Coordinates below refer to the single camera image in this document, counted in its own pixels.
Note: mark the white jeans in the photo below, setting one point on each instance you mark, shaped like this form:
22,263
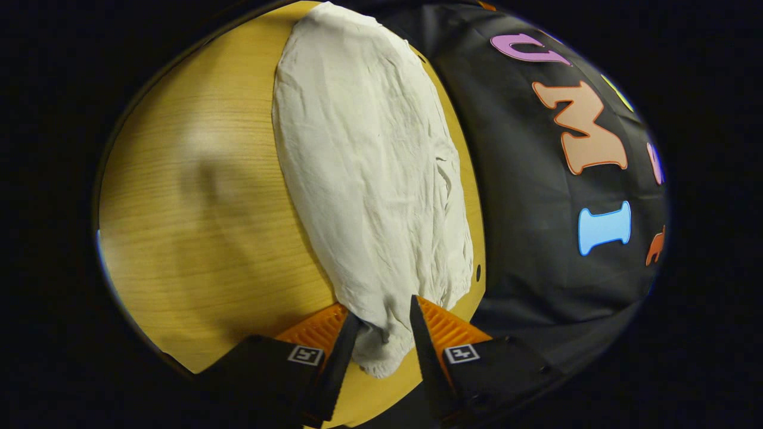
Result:
369,179

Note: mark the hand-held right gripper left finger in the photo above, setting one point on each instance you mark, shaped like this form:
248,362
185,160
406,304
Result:
343,357

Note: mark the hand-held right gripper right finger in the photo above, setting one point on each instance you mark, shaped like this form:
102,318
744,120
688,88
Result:
424,351

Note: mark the black backdrop cloth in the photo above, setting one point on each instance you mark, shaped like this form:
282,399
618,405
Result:
524,179

